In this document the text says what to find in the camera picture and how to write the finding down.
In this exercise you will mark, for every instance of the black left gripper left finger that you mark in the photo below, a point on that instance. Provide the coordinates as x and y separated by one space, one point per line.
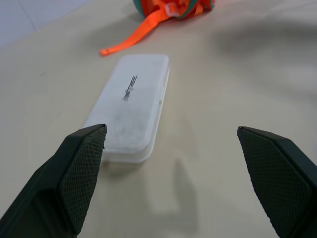
62 183

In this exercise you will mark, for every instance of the white plastic case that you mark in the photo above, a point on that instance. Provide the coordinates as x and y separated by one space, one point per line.
133 104

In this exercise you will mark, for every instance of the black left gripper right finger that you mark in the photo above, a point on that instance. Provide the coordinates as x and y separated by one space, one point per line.
277 173

